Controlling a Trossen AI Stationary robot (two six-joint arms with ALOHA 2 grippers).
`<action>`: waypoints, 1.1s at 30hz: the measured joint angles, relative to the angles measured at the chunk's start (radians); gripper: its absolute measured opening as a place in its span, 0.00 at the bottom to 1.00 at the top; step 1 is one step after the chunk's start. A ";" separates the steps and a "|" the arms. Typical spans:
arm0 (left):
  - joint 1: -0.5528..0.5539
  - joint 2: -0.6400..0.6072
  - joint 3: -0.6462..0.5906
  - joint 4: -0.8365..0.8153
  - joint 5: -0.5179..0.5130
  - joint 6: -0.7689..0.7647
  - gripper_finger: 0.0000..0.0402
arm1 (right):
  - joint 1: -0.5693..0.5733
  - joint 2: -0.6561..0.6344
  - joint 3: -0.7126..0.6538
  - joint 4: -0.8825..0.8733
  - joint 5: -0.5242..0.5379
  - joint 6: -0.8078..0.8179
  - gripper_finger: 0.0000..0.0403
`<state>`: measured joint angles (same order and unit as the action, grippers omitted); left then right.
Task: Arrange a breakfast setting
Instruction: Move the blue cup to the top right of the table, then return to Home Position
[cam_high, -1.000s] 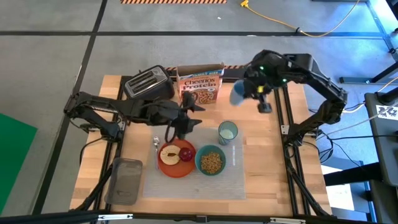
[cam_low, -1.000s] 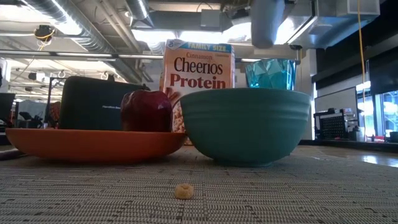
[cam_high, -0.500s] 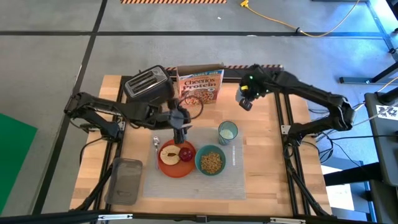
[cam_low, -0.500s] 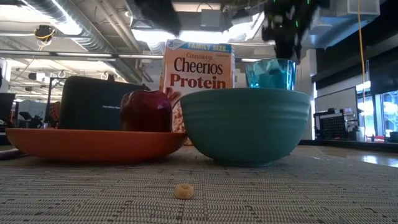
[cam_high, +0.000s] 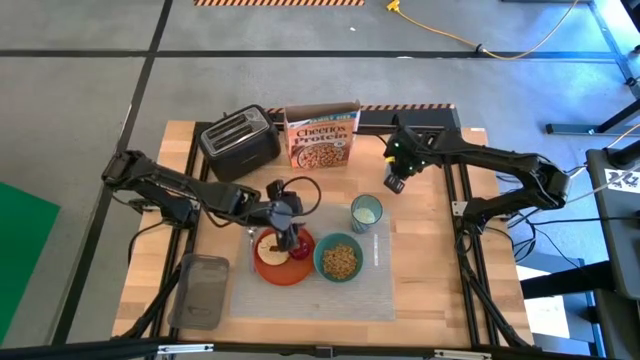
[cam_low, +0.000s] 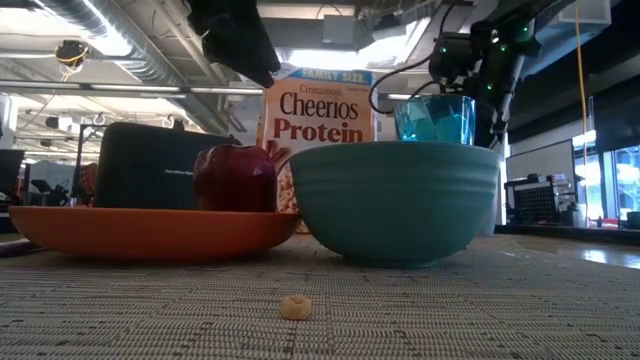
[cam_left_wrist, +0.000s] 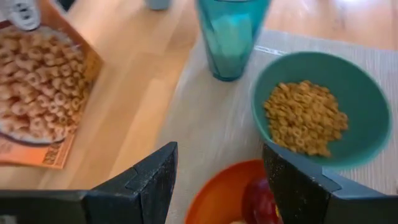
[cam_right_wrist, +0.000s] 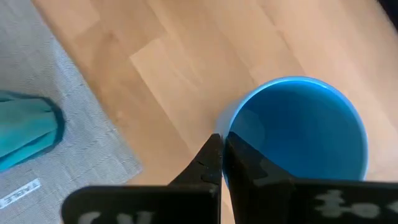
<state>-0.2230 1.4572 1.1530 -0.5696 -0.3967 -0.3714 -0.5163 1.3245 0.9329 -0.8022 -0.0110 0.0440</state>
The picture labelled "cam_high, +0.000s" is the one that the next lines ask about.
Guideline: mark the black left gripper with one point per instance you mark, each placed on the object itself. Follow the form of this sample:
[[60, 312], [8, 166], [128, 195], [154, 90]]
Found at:
[[287, 212]]

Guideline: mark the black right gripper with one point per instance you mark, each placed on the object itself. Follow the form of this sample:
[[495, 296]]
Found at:
[[407, 160]]

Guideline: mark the Cheerios Protein cereal box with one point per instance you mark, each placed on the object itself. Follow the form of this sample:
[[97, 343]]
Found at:
[[320, 145]]

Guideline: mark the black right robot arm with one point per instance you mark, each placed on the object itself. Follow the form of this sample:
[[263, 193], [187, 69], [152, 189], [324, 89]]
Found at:
[[500, 160]]

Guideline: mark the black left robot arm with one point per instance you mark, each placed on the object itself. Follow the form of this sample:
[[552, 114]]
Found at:
[[165, 182]]

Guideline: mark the pale bread slice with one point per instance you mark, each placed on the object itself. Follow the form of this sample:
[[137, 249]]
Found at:
[[267, 257]]

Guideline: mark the teal ceramic bowl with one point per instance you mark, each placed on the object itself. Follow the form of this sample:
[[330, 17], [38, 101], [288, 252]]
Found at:
[[318, 257]]

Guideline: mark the orange plate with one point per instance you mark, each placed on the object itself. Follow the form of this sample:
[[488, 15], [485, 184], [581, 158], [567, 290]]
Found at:
[[285, 275]]

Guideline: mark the silver fork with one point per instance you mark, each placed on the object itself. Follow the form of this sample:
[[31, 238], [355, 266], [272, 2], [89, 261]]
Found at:
[[251, 235]]

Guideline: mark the white milk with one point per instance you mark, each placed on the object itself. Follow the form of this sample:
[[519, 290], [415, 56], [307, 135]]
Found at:
[[365, 215]]

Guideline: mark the oat cereal serving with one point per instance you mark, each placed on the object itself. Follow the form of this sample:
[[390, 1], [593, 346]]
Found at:
[[340, 261]]

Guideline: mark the grey woven placemat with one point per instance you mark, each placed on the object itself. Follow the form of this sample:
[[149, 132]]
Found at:
[[310, 305]]

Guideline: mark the silver table knife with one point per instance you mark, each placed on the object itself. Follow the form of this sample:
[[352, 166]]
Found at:
[[376, 250]]

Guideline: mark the striped hazard edge tape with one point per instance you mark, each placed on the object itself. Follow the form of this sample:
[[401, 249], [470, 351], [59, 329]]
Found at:
[[410, 106]]

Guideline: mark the grey plastic bin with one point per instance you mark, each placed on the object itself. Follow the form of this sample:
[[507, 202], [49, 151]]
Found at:
[[200, 295]]

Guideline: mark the black two-slot toaster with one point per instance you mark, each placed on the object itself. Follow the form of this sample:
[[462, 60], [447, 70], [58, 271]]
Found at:
[[240, 145]]

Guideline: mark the black-legged office desk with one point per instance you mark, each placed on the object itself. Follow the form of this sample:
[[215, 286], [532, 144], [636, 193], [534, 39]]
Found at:
[[570, 129]]

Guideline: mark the striped hazard floor tape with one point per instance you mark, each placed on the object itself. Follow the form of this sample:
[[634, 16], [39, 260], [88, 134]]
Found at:
[[280, 2]]

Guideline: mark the white number label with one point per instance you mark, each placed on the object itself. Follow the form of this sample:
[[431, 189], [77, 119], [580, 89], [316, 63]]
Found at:
[[622, 180]]

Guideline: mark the grey side desk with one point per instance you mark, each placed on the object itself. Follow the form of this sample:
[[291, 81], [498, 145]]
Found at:
[[615, 240]]

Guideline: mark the green floor mat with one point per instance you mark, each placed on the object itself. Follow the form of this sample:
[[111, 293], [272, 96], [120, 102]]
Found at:
[[20, 250]]

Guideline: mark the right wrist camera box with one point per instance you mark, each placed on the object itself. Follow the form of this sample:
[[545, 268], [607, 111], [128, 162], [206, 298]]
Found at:
[[411, 139]]

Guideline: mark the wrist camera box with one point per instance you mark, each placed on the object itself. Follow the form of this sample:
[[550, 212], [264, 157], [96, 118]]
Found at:
[[276, 190], [411, 139]]

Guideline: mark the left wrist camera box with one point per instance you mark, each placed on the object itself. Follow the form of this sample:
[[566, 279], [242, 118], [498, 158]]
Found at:
[[276, 190]]

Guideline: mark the black aluminium table frame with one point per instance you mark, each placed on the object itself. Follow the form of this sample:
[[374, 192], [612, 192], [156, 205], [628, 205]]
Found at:
[[425, 119]]

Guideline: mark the silver metal bracket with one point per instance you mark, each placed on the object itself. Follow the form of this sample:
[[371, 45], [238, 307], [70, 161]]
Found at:
[[458, 208], [462, 354], [185, 348]]

